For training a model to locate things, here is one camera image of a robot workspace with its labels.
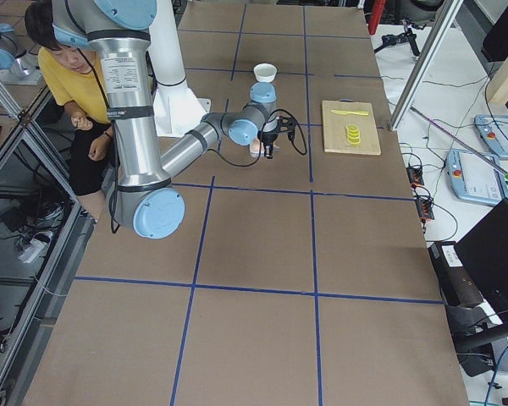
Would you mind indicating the wooden cutting board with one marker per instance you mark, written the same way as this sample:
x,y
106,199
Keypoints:
x,y
334,131

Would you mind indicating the red cylinder object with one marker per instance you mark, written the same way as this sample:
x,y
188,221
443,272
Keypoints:
x,y
375,16

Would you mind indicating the lemon slice two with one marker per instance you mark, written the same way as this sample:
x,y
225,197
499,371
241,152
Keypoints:
x,y
353,137

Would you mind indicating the black tripod clamp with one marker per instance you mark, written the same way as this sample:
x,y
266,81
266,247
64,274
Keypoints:
x,y
407,36

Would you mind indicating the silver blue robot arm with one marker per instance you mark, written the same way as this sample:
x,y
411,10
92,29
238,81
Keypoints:
x,y
143,198

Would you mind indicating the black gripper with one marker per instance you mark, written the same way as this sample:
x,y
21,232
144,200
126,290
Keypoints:
x,y
267,138

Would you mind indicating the blue teach pendant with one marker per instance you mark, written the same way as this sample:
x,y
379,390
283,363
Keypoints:
x,y
493,130
474,180

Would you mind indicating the lemon slice one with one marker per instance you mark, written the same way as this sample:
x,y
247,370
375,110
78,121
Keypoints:
x,y
354,142

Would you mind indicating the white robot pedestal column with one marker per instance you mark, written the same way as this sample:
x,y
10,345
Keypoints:
x,y
176,107

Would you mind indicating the black monitor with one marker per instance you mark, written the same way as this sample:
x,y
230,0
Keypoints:
x,y
483,251

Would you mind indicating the person in yellow shirt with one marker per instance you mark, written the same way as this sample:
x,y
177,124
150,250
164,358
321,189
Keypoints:
x,y
71,75

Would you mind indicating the black orange power strip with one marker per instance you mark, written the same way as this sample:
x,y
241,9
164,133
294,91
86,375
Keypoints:
x,y
423,198

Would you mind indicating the blue teach pendant near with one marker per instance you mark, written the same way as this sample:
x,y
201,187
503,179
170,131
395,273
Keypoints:
x,y
474,180

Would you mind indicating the blue teach pendant far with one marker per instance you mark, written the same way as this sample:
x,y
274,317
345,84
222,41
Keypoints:
x,y
493,130

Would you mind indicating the white round bowl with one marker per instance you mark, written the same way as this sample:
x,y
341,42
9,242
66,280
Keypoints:
x,y
265,72

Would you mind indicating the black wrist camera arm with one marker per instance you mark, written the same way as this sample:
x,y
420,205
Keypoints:
x,y
287,125

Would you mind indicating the aluminium frame post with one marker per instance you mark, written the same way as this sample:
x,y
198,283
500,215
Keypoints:
x,y
435,38

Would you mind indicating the clear plastic egg box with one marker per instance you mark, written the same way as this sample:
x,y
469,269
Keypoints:
x,y
256,148

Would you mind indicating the yellow plastic knife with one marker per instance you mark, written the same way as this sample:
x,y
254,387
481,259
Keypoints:
x,y
348,112

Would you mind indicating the lemon slice four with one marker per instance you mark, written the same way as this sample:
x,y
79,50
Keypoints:
x,y
351,127

